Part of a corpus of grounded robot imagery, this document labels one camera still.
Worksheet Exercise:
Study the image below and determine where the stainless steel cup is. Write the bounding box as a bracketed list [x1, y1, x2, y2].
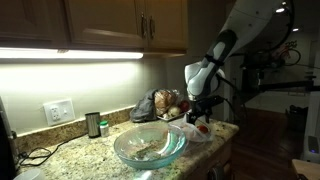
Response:
[84, 111, 102, 139]

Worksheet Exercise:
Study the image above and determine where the red bicycle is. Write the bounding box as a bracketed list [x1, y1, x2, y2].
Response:
[266, 39, 303, 67]

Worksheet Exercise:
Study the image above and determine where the large glass bowl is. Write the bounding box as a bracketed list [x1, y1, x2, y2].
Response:
[113, 123, 188, 171]

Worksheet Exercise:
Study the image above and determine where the under-cabinet light strip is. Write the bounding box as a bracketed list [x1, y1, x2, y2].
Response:
[0, 47, 145, 61]

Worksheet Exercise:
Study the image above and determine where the wooden base cabinet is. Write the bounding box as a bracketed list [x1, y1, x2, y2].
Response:
[186, 138, 236, 180]

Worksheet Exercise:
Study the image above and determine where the clear plastic bag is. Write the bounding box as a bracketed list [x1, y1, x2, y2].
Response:
[168, 117, 215, 144]

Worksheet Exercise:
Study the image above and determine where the white appliance blue light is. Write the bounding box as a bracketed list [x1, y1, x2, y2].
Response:
[301, 89, 320, 164]

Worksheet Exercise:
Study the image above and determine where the white wall outlet plate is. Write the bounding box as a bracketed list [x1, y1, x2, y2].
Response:
[42, 98, 76, 127]

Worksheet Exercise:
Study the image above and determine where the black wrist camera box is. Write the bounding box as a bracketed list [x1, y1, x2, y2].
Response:
[196, 95, 225, 108]

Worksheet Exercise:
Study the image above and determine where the yellow onion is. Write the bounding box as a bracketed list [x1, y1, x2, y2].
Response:
[167, 105, 182, 118]

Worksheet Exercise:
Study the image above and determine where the tan wooden table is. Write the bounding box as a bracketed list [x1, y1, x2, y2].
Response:
[291, 159, 320, 180]

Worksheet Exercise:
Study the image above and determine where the bread in plastic bag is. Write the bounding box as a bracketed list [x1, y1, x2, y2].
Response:
[153, 88, 179, 117]

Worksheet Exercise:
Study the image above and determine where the small bottle green cap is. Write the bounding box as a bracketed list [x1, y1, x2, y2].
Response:
[99, 120, 110, 138]

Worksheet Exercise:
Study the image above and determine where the metal cabinet door handle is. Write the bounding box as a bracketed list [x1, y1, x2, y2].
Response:
[148, 16, 156, 41]
[139, 12, 148, 40]

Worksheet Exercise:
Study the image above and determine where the black power cord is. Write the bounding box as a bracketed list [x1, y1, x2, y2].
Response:
[17, 134, 87, 168]

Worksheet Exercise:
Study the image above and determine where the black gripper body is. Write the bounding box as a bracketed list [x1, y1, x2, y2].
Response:
[188, 98, 211, 118]

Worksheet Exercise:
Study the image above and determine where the wooden upper cabinet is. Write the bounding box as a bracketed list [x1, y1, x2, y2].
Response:
[0, 0, 190, 57]

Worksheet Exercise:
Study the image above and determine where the round red-orange peach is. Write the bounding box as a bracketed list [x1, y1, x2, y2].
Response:
[196, 124, 210, 135]

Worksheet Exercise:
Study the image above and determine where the red apple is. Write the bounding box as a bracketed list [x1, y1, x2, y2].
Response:
[179, 100, 191, 114]

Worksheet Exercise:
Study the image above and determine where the black bin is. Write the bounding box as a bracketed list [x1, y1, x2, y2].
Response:
[288, 104, 309, 134]

